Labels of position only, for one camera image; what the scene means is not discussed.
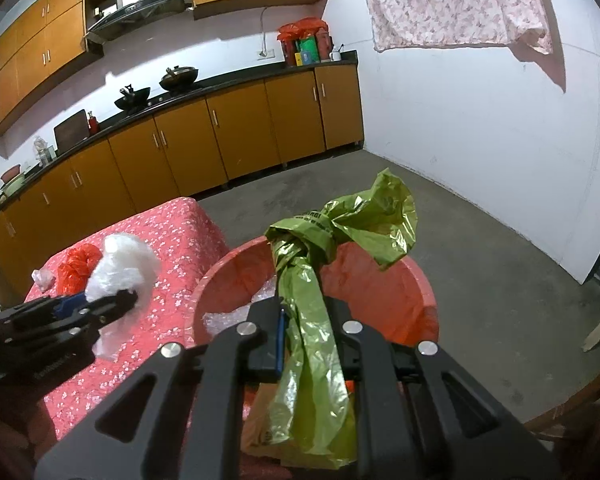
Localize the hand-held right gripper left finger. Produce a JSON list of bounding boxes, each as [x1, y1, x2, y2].
[[34, 300, 287, 480]]

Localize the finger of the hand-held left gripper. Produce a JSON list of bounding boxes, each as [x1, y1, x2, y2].
[[10, 294, 90, 325], [67, 289, 140, 342]]

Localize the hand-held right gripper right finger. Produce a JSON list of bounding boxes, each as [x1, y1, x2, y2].
[[324, 299, 562, 480]]

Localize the olive green plastic bag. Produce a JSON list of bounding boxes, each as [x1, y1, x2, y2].
[[265, 167, 418, 471]]

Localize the white plastic bag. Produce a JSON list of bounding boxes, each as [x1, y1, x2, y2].
[[85, 234, 160, 360]]

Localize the red plastic basin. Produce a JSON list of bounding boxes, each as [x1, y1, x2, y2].
[[192, 240, 440, 466]]

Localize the small orange plastic bag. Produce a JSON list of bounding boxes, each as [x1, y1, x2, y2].
[[56, 243, 102, 294]]

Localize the bubble wrap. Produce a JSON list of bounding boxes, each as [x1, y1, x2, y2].
[[202, 287, 281, 343]]

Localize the red floral tablecloth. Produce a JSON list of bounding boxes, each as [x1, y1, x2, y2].
[[22, 197, 253, 441]]

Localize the yellow translucent plastic bag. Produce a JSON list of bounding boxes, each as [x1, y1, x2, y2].
[[241, 385, 293, 461]]

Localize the dark cutting board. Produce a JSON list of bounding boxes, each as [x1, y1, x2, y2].
[[53, 109, 91, 150]]

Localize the orange base cabinets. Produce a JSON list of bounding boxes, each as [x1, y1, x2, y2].
[[0, 62, 365, 301]]

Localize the black wok with lid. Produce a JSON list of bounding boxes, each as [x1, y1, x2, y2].
[[159, 65, 199, 92]]

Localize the wooden chair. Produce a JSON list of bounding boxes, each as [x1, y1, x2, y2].
[[524, 360, 600, 446]]

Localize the black countertop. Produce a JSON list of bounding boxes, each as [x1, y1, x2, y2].
[[0, 50, 358, 217]]

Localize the green canister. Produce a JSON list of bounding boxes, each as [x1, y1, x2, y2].
[[298, 37, 318, 66]]

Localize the range hood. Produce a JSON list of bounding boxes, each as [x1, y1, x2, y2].
[[84, 0, 193, 43]]

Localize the orange bag on canisters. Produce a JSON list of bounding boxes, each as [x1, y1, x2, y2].
[[277, 16, 328, 41]]

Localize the pink floral hanging sheet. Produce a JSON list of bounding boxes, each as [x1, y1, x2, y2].
[[355, 0, 553, 56]]

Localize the black wok with handle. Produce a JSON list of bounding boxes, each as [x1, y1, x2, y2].
[[114, 86, 151, 111]]

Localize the white wall cable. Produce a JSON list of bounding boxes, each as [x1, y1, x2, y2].
[[259, 6, 272, 51]]

